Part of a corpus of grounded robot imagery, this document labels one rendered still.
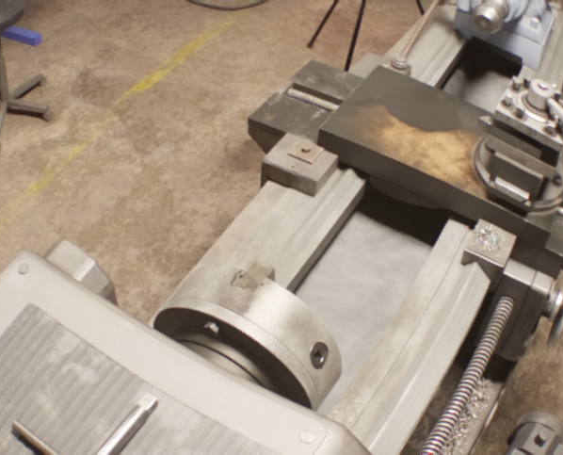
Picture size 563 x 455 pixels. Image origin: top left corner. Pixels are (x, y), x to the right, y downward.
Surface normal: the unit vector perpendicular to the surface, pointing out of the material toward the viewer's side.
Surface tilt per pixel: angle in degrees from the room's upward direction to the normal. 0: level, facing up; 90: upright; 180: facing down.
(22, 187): 0
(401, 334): 0
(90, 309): 0
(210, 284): 25
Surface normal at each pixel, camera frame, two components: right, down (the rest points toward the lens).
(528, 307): -0.48, 0.61
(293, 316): 0.47, -0.43
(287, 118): 0.06, -0.69
